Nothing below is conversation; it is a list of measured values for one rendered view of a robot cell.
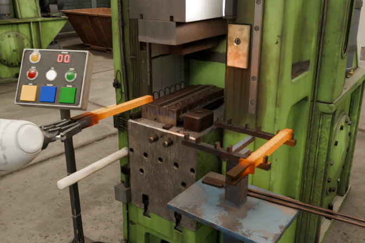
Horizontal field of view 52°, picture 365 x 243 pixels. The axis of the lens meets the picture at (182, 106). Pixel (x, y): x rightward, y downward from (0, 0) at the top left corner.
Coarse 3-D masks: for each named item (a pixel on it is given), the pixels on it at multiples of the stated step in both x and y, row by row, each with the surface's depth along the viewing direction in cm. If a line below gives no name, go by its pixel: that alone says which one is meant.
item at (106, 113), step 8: (144, 96) 155; (152, 96) 155; (120, 104) 144; (128, 104) 144; (136, 104) 148; (88, 112) 130; (96, 112) 134; (104, 112) 134; (112, 112) 137; (120, 112) 141; (72, 120) 124; (96, 120) 130
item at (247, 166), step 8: (280, 136) 124; (288, 136) 127; (264, 144) 118; (272, 144) 118; (280, 144) 122; (256, 152) 112; (264, 152) 112; (240, 160) 106; (248, 160) 106; (256, 160) 108; (232, 168) 102; (240, 168) 102; (248, 168) 105; (232, 176) 98; (240, 176) 102; (232, 184) 99
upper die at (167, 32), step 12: (144, 24) 158; (156, 24) 154; (168, 24) 151; (180, 24) 152; (192, 24) 159; (204, 24) 166; (216, 24) 175; (144, 36) 160; (156, 36) 156; (168, 36) 153; (180, 36) 153; (192, 36) 160; (204, 36) 168
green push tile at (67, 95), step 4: (64, 88) 176; (68, 88) 176; (72, 88) 176; (76, 88) 176; (60, 92) 176; (64, 92) 176; (68, 92) 176; (72, 92) 175; (60, 96) 176; (64, 96) 176; (68, 96) 175; (72, 96) 175; (60, 100) 175; (64, 100) 175; (68, 100) 175; (72, 100) 174
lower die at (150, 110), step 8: (184, 88) 197; (192, 88) 193; (208, 88) 190; (216, 88) 192; (168, 96) 181; (176, 96) 181; (192, 96) 178; (200, 96) 180; (216, 96) 188; (144, 104) 172; (152, 104) 169; (184, 104) 168; (192, 104) 171; (200, 104) 177; (216, 104) 189; (144, 112) 172; (152, 112) 169; (160, 112) 166; (168, 112) 163; (176, 112) 161; (184, 112) 166; (160, 120) 168; (168, 120) 165; (176, 120) 162
